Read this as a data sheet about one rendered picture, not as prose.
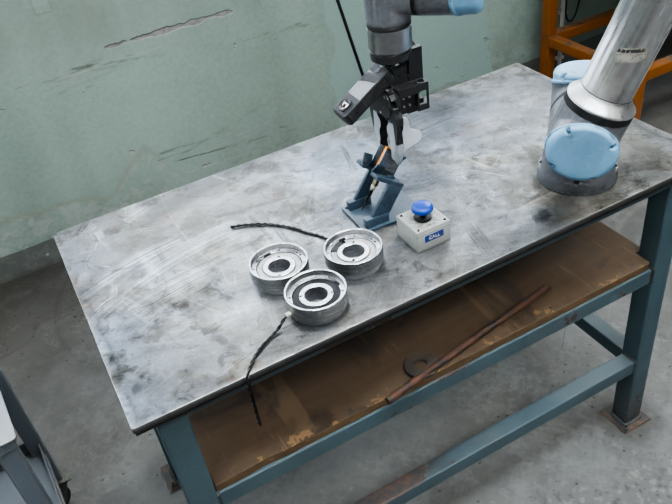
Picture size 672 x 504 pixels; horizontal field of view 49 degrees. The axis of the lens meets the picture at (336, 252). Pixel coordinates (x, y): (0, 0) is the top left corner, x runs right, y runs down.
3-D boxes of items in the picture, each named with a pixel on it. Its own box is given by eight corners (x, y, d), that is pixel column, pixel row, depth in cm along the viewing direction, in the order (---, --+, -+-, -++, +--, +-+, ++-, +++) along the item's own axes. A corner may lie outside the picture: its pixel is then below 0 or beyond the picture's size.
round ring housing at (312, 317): (327, 278, 129) (324, 260, 127) (361, 309, 122) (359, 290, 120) (276, 305, 125) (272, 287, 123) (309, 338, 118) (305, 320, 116)
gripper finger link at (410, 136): (428, 160, 135) (421, 112, 131) (400, 170, 134) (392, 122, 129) (420, 156, 138) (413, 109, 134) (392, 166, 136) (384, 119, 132)
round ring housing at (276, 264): (242, 277, 132) (237, 259, 130) (291, 252, 137) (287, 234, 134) (271, 306, 125) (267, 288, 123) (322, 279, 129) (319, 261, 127)
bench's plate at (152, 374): (135, 438, 109) (131, 430, 107) (55, 241, 152) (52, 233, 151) (714, 164, 146) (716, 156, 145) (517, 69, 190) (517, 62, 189)
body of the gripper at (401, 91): (430, 112, 131) (427, 47, 124) (388, 126, 129) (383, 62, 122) (408, 97, 137) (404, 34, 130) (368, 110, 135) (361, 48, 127)
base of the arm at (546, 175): (578, 147, 153) (582, 104, 147) (634, 177, 142) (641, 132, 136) (521, 171, 149) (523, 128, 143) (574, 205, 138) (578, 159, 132)
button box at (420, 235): (418, 254, 132) (417, 232, 129) (397, 235, 137) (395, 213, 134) (455, 237, 134) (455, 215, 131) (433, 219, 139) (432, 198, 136)
